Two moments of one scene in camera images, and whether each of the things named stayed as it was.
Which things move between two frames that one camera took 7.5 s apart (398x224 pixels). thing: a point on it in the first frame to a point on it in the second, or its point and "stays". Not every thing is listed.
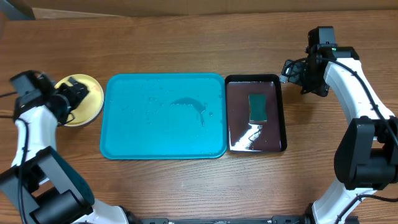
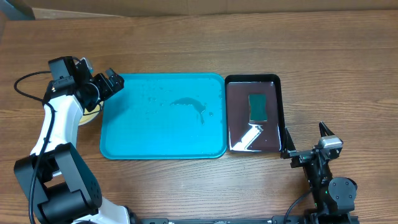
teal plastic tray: x=164 y=116 stays
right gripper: x=322 y=90 to x=302 y=157
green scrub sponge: x=257 y=107 stays
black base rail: x=286 y=219 stays
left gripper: x=76 y=96 to x=109 y=89
